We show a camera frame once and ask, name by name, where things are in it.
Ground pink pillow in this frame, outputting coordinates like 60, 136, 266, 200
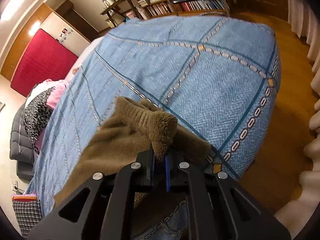
43, 79, 69, 109

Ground blue patterned bedspread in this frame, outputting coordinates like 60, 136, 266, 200
27, 16, 281, 215

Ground leopard print blanket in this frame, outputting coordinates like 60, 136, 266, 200
23, 87, 55, 154

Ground grey puffer jacket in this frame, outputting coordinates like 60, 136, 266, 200
9, 104, 35, 181

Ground plaid cloth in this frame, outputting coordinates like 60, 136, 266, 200
12, 194, 43, 239

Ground brown fleece pants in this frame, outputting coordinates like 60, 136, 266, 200
54, 97, 211, 206

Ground red headboard panel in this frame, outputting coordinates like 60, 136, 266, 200
10, 29, 78, 96

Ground cream curtain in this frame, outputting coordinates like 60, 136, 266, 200
273, 0, 320, 238

